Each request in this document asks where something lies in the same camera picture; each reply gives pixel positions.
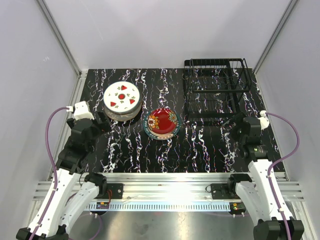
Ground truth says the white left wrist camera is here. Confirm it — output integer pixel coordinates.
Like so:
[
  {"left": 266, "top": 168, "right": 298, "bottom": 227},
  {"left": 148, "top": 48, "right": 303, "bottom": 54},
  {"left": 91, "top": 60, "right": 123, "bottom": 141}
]
[{"left": 66, "top": 101, "right": 95, "bottom": 121}]

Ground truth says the white watermelon pattern plate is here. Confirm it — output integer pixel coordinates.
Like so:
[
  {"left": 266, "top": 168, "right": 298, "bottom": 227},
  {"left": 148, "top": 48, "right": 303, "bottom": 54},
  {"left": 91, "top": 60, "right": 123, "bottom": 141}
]
[{"left": 103, "top": 81, "right": 141, "bottom": 114}]

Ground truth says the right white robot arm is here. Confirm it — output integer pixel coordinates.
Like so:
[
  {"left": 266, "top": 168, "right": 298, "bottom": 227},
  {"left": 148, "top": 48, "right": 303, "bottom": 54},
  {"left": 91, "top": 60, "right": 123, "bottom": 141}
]
[{"left": 226, "top": 110, "right": 305, "bottom": 240}]

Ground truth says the red floral plate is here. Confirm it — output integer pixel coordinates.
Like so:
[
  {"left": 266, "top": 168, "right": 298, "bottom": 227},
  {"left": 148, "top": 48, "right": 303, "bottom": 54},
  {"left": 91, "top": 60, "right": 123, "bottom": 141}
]
[{"left": 147, "top": 108, "right": 178, "bottom": 135}]

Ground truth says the black wire dish rack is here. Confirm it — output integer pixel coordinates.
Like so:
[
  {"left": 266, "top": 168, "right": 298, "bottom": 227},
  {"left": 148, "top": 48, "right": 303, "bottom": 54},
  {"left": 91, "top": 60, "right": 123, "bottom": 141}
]
[{"left": 183, "top": 58, "right": 253, "bottom": 121}]

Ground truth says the white slotted cable duct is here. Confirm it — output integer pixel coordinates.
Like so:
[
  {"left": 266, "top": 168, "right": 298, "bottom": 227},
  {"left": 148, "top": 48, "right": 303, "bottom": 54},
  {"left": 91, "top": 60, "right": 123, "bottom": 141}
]
[{"left": 84, "top": 201, "right": 231, "bottom": 212}]

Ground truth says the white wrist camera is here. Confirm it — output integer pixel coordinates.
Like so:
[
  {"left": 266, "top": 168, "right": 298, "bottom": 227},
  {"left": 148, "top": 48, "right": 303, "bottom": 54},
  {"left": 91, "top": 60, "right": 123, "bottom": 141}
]
[
  {"left": 258, "top": 110, "right": 270, "bottom": 130},
  {"left": 66, "top": 101, "right": 95, "bottom": 121}
]

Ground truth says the dark green rimmed plate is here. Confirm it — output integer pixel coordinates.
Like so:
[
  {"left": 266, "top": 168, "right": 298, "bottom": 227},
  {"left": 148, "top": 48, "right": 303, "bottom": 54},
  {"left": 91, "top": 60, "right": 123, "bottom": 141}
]
[{"left": 143, "top": 108, "right": 180, "bottom": 141}]

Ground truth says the stack of plates under white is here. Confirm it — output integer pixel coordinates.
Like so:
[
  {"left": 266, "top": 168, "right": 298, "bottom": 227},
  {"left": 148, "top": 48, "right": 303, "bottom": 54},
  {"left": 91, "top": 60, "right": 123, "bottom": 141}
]
[{"left": 103, "top": 100, "right": 142, "bottom": 122}]

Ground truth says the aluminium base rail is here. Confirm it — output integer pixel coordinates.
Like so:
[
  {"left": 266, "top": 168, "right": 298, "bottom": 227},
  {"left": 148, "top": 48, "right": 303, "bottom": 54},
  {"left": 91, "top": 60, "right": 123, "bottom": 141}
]
[{"left": 32, "top": 172, "right": 304, "bottom": 202}]

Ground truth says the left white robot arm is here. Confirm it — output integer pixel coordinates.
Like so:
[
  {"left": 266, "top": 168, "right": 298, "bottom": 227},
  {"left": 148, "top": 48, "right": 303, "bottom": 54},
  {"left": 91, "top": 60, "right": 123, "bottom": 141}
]
[{"left": 16, "top": 105, "right": 108, "bottom": 240}]

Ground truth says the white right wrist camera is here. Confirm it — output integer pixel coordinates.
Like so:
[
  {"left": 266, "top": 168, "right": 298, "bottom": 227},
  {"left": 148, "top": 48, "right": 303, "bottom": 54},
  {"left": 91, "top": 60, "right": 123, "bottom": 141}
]
[{"left": 258, "top": 110, "right": 270, "bottom": 130}]

